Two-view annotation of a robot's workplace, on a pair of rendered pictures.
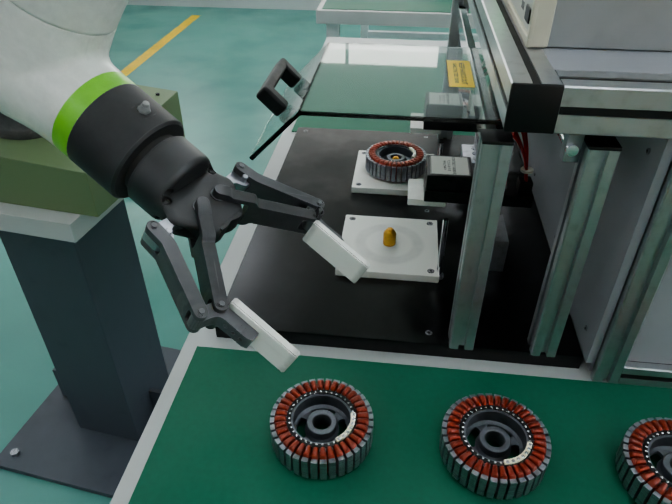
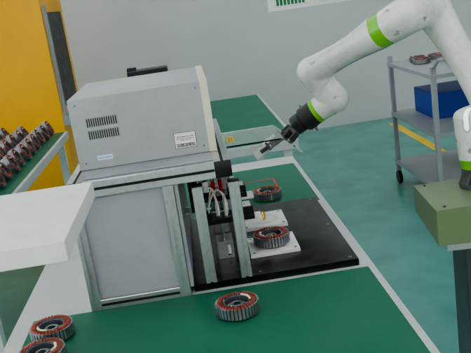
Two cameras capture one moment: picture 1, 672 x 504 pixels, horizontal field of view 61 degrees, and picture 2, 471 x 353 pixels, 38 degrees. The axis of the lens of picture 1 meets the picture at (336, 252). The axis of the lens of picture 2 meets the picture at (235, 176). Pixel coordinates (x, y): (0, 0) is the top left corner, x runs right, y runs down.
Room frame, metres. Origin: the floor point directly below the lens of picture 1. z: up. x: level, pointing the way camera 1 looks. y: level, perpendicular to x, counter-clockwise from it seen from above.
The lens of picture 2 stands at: (2.93, -0.52, 1.54)
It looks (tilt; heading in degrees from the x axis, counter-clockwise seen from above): 15 degrees down; 170
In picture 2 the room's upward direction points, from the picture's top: 8 degrees counter-clockwise
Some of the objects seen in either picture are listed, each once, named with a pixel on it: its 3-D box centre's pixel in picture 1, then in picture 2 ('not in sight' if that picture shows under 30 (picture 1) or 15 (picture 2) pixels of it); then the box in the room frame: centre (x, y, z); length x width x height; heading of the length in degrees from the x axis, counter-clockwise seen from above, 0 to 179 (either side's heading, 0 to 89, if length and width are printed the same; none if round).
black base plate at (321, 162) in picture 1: (400, 214); (263, 237); (0.84, -0.11, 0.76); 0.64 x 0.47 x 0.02; 173
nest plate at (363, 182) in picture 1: (394, 172); (272, 244); (0.96, -0.11, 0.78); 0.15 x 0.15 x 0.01; 83
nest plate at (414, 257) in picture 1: (388, 246); (263, 220); (0.72, -0.08, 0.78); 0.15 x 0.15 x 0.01; 83
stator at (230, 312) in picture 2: not in sight; (237, 305); (1.32, -0.30, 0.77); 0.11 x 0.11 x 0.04
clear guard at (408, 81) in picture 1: (404, 100); (249, 143); (0.66, -0.08, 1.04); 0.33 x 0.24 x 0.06; 83
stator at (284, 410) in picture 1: (321, 426); (267, 193); (0.40, 0.02, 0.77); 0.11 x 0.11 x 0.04
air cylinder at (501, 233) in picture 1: (486, 241); (220, 221); (0.71, -0.23, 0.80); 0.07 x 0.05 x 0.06; 173
